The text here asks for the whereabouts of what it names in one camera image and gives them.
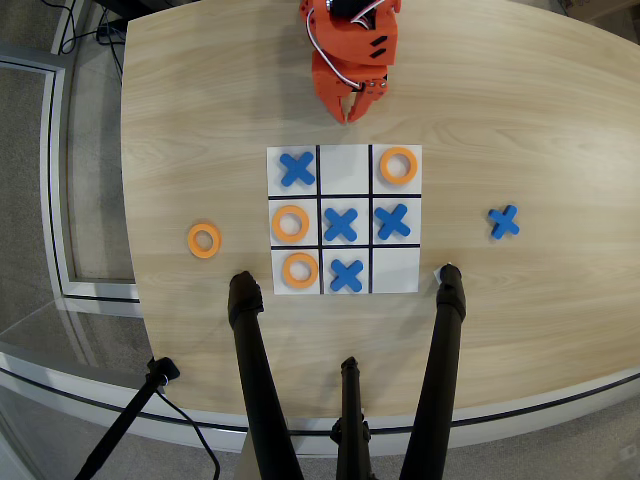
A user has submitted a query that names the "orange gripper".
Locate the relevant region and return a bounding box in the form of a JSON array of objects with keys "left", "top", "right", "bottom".
[{"left": 311, "top": 19, "right": 400, "bottom": 125}]

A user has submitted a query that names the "orange foam ring piece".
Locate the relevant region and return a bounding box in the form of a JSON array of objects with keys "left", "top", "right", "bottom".
[
  {"left": 271, "top": 204, "right": 311, "bottom": 245},
  {"left": 281, "top": 251, "right": 320, "bottom": 290},
  {"left": 379, "top": 146, "right": 419, "bottom": 186},
  {"left": 187, "top": 222, "right": 222, "bottom": 259}
]

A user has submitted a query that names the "white tic-tac-toe board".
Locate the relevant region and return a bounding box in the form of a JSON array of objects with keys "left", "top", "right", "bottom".
[{"left": 266, "top": 144, "right": 424, "bottom": 296}]

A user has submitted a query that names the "blue foam cross piece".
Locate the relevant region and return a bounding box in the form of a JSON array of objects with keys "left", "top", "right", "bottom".
[
  {"left": 487, "top": 204, "right": 521, "bottom": 240},
  {"left": 373, "top": 203, "right": 412, "bottom": 240},
  {"left": 278, "top": 151, "right": 317, "bottom": 188},
  {"left": 329, "top": 258, "right": 365, "bottom": 294},
  {"left": 323, "top": 206, "right": 360, "bottom": 242}
]

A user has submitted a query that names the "black furniture base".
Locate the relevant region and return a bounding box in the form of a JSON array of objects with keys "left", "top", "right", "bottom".
[{"left": 92, "top": 0, "right": 201, "bottom": 16}]

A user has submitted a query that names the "black tripod leg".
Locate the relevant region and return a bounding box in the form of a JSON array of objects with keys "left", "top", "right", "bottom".
[
  {"left": 227, "top": 270, "right": 306, "bottom": 480},
  {"left": 329, "top": 356, "right": 374, "bottom": 480},
  {"left": 398, "top": 263, "right": 468, "bottom": 480}
]

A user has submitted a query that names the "thin black stand pole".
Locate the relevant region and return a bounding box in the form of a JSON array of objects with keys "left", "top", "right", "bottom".
[{"left": 73, "top": 356, "right": 181, "bottom": 480}]

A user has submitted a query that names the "black cable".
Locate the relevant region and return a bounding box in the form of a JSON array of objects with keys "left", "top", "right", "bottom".
[
  {"left": 94, "top": 5, "right": 125, "bottom": 77},
  {"left": 58, "top": 0, "right": 87, "bottom": 56},
  {"left": 153, "top": 387, "right": 222, "bottom": 480}
]

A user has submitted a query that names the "grey metal floor frame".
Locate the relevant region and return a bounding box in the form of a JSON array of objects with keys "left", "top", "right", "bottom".
[{"left": 0, "top": 54, "right": 142, "bottom": 304}]

